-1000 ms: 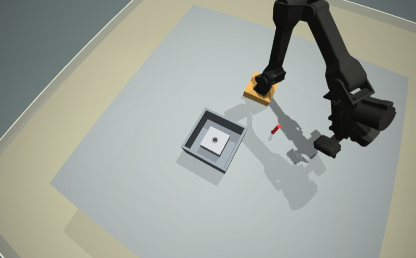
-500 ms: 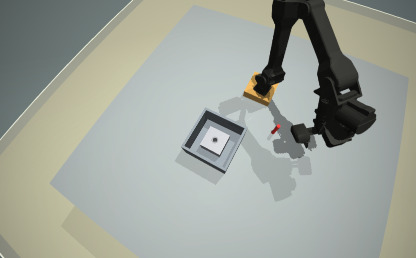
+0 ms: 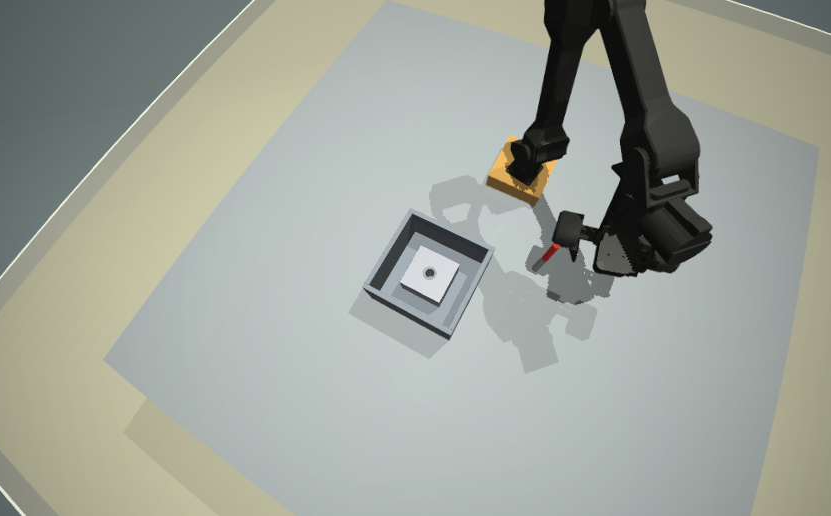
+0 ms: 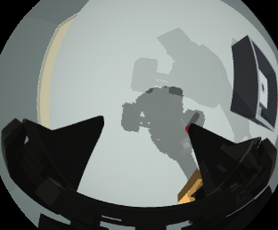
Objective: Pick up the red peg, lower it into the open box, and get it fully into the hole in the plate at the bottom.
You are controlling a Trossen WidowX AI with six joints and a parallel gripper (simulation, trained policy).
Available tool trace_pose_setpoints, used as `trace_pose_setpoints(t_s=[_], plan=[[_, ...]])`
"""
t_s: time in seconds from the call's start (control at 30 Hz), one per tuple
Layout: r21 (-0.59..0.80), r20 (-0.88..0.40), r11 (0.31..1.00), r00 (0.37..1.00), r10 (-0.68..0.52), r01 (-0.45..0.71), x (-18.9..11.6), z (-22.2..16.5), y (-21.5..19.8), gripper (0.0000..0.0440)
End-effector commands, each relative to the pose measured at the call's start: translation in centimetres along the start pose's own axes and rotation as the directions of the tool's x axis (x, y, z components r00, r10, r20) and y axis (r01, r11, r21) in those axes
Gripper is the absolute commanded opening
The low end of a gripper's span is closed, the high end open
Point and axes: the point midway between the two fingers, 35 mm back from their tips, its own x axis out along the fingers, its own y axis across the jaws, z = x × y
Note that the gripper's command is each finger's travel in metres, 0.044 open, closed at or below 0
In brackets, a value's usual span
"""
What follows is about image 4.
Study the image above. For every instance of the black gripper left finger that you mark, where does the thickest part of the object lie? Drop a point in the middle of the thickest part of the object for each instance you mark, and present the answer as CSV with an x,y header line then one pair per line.
x,y
68,148

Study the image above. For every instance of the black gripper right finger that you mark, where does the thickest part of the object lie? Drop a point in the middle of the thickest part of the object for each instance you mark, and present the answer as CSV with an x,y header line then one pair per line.
x,y
218,157

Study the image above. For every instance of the white square plate with hole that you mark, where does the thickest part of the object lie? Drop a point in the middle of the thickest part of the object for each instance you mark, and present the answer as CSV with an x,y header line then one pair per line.
x,y
263,91

